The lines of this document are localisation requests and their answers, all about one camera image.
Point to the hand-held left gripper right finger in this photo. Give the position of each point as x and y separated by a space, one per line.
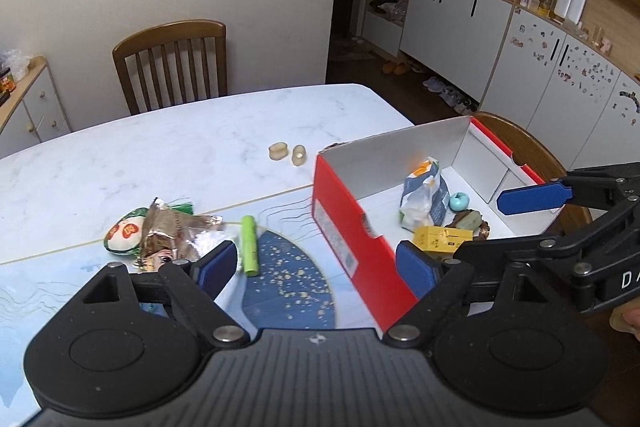
417 264

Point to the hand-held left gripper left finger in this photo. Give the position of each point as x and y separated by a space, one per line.
217 264

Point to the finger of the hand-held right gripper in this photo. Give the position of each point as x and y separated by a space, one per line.
525 257
530 199

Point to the yellow cardboard box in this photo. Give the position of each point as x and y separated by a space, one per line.
440 238

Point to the green tube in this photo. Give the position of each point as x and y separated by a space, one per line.
250 247

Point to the foil snack bag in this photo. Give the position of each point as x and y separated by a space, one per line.
175 227

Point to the cartoon face plush toy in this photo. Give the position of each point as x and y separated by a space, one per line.
160 259

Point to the greenish soap bar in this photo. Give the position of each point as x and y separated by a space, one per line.
467 221

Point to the grey blue snack packet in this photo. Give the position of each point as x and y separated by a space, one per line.
425 197

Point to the teal round case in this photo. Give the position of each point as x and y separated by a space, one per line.
460 202

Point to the red shoe box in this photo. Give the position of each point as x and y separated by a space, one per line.
340 207

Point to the green red white pouch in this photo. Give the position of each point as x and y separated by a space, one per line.
122 232

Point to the person's right hand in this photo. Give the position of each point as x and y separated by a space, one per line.
627 319

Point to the wooden round-back chair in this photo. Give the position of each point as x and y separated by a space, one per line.
530 142

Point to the white shoes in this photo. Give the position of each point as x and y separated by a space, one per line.
450 94

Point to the blue map table mat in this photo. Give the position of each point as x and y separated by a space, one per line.
75 272

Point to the brown slippers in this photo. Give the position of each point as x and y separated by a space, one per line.
395 68

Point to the white container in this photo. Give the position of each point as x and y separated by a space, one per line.
572 4

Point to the wooden slat-back chair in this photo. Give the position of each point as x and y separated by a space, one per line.
170 37

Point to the white wooden side cabinet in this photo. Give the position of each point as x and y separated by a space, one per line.
35 107

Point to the orange label jar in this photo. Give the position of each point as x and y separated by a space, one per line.
6 84

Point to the crumpled white plastic bag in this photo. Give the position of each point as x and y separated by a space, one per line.
12 59

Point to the white wooden wall cabinet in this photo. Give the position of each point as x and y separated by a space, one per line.
450 17

